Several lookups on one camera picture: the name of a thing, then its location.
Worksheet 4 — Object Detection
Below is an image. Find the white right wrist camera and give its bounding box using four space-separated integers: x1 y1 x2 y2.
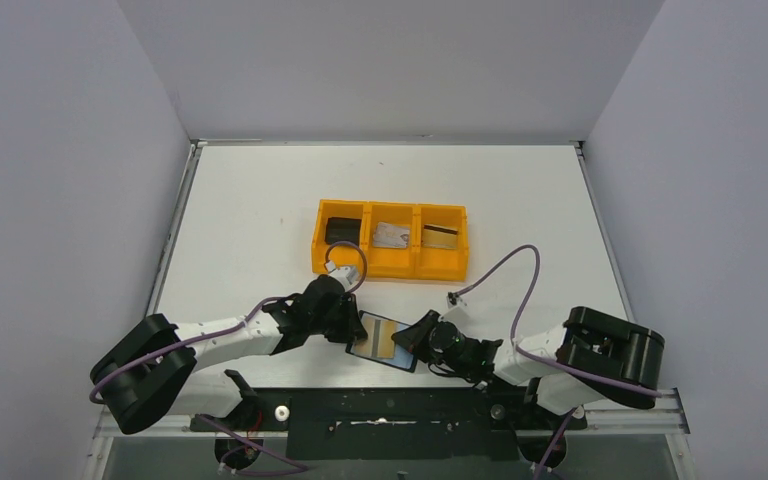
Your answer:
441 292 471 325

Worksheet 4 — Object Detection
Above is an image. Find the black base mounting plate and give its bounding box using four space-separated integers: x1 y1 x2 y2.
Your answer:
244 386 558 463

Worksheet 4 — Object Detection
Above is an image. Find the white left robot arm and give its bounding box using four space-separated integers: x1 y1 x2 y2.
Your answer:
90 267 367 434

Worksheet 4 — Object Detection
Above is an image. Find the yellow three-compartment bin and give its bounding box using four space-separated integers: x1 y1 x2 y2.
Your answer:
311 199 469 282

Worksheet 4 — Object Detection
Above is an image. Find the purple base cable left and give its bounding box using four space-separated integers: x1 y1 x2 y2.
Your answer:
195 413 309 478

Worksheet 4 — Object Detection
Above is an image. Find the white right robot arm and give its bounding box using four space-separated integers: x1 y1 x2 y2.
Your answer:
392 306 665 427

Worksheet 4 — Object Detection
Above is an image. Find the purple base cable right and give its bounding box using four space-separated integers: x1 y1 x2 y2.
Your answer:
532 407 581 480

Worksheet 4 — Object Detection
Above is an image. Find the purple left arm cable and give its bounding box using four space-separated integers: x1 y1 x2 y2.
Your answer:
89 240 369 405

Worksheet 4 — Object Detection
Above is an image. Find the silver patterned card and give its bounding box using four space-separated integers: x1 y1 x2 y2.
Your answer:
372 222 410 249

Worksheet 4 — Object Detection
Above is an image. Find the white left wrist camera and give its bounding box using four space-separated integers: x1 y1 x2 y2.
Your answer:
325 261 362 292

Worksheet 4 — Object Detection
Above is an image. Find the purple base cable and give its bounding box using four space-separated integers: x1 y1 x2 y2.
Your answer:
532 407 581 480
195 413 309 478

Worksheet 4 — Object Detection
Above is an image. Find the black wallet in bin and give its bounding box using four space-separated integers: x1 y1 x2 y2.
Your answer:
324 217 362 245

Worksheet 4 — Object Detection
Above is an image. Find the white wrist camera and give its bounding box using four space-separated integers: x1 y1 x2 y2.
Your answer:
441 292 471 325
325 261 362 292

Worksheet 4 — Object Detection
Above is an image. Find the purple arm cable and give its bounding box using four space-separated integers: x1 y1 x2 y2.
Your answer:
89 240 369 405
446 245 664 399

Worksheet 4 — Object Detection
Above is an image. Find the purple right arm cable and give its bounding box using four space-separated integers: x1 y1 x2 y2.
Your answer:
446 245 664 399

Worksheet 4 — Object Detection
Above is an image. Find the aluminium left side rail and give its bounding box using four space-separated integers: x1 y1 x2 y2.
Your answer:
144 139 208 317

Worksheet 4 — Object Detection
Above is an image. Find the black leather card holder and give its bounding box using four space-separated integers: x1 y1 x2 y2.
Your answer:
345 311 418 373

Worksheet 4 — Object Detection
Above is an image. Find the gold striped card in holder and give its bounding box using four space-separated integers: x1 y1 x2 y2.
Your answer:
350 314 399 360

